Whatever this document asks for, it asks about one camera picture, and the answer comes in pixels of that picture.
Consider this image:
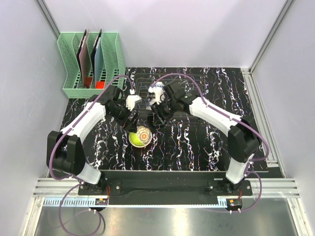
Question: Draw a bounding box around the green patterned bowl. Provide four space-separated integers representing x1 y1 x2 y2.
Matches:
128 132 152 148

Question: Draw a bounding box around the purple cable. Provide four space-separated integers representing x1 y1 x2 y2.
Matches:
150 73 271 212
48 74 136 235

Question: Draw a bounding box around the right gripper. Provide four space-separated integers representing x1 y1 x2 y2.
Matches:
150 98 178 126

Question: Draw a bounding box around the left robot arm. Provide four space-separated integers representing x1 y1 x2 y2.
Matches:
46 85 142 195

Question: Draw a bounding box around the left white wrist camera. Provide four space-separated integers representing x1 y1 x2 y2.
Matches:
126 94 142 111

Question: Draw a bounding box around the dark red block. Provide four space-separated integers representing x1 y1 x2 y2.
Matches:
84 76 93 88

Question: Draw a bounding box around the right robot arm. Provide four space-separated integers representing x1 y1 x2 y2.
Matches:
148 82 261 195

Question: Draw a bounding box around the cream mandala pattern bowl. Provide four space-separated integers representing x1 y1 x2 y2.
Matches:
136 126 151 145

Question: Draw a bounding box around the light blue board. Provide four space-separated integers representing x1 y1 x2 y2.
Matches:
91 30 103 86

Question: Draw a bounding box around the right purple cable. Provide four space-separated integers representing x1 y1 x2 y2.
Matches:
150 73 271 212

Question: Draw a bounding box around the orange connector box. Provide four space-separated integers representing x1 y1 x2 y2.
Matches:
227 198 243 209
95 196 109 206

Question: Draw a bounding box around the right orange connector box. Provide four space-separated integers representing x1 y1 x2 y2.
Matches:
227 198 243 209

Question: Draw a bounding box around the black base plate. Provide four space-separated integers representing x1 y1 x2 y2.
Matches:
70 171 252 208

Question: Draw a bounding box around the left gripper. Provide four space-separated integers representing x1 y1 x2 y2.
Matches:
108 100 140 133

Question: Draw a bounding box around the left orange connector box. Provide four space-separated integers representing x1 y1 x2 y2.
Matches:
95 196 109 206

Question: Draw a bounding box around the wire dish rack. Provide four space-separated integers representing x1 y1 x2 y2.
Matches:
134 73 206 123

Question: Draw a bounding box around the blue zigzag pattern bowl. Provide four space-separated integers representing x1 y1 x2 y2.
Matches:
153 82 164 88

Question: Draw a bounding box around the black marble pattern mat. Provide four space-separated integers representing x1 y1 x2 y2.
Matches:
83 67 253 172

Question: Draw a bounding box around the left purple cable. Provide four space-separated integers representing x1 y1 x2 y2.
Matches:
48 74 136 235

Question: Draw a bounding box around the green plastic file organizer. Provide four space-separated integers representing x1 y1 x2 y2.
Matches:
57 32 126 98

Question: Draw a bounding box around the aluminium frame rail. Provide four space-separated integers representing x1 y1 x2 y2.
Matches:
33 178 300 198

